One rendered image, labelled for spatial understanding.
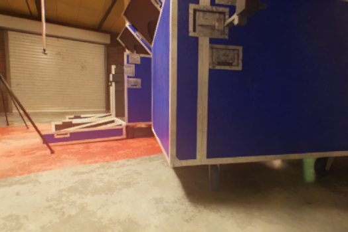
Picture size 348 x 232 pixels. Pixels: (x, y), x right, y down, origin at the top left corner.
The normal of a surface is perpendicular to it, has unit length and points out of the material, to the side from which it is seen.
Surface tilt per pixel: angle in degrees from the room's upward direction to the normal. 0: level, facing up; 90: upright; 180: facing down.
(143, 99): 90
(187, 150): 90
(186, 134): 90
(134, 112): 90
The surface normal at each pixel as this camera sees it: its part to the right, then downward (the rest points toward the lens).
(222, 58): 0.19, 0.08
